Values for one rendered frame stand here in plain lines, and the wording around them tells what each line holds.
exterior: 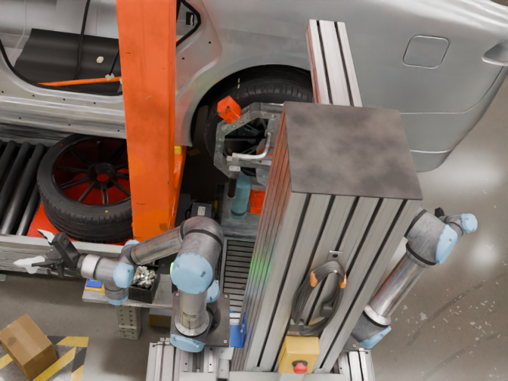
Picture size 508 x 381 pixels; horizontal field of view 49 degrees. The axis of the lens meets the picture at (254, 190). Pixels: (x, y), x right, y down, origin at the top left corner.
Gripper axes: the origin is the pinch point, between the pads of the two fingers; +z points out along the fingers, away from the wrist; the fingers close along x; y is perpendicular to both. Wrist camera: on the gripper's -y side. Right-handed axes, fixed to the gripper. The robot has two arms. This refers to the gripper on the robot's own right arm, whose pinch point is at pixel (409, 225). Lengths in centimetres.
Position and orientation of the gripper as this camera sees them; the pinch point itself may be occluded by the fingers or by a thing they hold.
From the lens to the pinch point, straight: 262.0
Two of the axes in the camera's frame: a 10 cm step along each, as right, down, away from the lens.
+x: 5.4, 8.1, 2.0
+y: -6.7, 5.7, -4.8
